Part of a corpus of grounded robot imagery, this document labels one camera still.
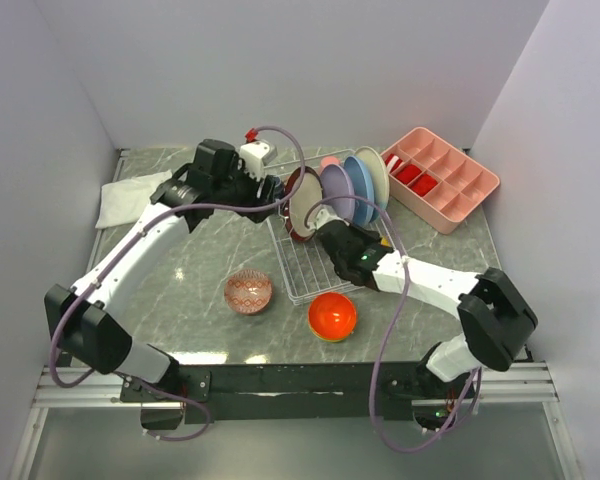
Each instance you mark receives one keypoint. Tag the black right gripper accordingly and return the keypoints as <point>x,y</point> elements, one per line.
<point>371,237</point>

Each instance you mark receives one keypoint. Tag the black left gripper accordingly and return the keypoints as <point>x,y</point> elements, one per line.
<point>266,193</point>

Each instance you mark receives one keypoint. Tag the white wire dish rack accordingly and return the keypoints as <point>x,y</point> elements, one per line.
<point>306,268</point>

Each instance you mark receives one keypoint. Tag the lavender plate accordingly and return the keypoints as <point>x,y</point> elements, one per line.
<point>338,188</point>

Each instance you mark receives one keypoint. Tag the dark red rimmed plate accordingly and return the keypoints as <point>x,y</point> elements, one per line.
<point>295,210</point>

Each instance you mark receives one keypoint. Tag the cream and blue plate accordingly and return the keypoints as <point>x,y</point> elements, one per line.
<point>379,174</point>

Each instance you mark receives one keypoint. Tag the pink plastic cup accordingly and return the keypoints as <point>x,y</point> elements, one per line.
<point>329,160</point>

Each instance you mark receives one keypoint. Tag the dark blue ceramic mug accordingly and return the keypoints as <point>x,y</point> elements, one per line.
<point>278,190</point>

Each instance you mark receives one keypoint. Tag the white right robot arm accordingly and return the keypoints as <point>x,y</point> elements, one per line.
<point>496,320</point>

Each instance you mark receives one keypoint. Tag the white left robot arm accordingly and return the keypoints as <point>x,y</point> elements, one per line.
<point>82,317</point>

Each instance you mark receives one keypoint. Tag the red-orange bowl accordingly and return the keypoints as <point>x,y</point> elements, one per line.
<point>332,317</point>

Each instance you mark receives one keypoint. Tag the red cloth item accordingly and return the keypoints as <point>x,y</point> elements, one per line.
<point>408,174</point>
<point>423,185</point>

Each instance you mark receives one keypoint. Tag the red white striped item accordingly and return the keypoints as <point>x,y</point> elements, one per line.
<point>393,162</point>

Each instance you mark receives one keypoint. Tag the pink compartment organizer tray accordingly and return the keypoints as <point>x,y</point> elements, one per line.
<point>463,183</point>

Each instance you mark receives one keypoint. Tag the red white patterned bowl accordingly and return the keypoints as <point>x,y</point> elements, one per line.
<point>248,291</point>

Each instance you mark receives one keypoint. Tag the white folded cloth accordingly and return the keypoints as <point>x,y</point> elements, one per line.
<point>122,202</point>

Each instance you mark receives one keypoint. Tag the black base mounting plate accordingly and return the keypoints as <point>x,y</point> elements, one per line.
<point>291,391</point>

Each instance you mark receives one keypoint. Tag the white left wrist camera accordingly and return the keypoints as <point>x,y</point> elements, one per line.
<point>256,156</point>

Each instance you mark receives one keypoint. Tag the aluminium rail frame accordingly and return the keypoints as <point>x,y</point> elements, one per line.
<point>527,384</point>

